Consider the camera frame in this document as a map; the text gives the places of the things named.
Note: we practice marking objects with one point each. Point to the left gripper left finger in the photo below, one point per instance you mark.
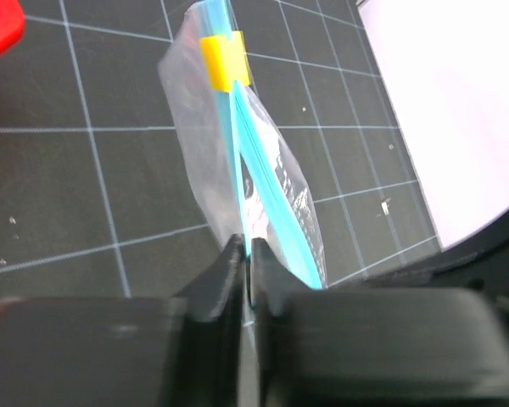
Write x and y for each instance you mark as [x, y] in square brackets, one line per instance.
[176, 351]

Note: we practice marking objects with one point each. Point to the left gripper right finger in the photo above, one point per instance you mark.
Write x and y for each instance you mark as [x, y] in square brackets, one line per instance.
[398, 346]

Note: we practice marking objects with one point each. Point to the clear zip top bag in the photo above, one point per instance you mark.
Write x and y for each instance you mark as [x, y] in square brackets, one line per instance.
[241, 171]

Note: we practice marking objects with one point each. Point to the black grid mat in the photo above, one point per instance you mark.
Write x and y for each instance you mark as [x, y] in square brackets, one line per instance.
[94, 197]

